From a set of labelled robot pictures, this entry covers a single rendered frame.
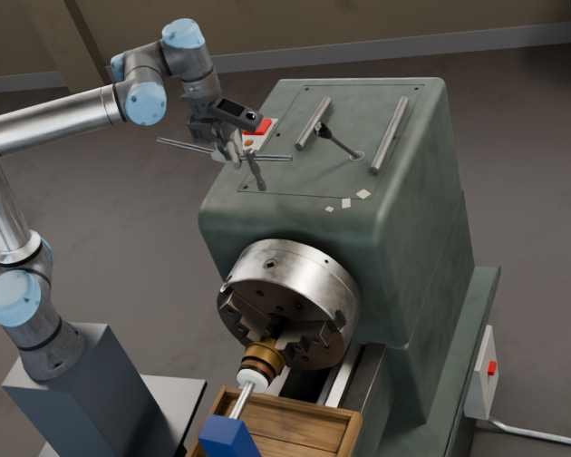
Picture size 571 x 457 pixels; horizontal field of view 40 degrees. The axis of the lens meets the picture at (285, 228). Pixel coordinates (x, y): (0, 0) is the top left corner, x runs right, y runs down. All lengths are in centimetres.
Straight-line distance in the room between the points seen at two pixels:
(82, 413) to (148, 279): 189
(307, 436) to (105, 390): 50
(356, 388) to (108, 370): 60
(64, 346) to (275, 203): 58
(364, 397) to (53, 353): 72
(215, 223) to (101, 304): 196
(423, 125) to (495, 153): 192
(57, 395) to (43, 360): 9
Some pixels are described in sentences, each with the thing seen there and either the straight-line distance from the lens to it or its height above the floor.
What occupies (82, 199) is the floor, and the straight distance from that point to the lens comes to 448.
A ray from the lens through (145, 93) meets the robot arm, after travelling 147.
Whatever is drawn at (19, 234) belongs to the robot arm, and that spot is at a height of 138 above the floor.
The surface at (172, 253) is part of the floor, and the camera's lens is 381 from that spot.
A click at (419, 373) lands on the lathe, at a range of 205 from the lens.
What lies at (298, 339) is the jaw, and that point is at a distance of 167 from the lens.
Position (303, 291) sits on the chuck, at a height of 121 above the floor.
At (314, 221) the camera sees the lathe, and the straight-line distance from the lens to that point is 173.
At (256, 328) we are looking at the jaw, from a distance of 171.
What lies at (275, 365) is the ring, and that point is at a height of 109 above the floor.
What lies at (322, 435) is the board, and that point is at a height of 88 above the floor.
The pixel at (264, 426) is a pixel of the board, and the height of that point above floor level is 89.
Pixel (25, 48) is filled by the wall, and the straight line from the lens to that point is 575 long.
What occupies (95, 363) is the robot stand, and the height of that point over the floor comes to 107.
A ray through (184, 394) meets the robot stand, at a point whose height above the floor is 75.
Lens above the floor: 235
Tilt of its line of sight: 40 degrees down
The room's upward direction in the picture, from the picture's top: 20 degrees counter-clockwise
